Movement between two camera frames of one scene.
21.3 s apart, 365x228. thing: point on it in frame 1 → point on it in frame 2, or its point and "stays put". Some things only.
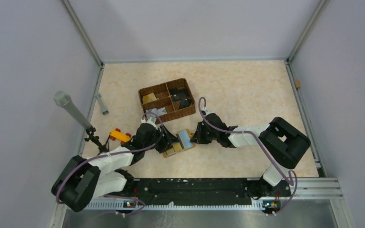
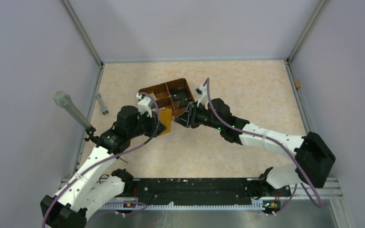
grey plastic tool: x=103 y=108 stays put
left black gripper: x=168 y=139 → x=156 y=128
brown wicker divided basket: x=175 y=95 stays put
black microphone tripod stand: x=103 y=148 stays put
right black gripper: x=198 y=137 → x=188 y=119
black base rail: x=203 y=191 stays put
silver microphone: x=62 y=99 stays put
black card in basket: x=184 y=101 stays put
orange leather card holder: x=184 y=144 → x=165 y=117
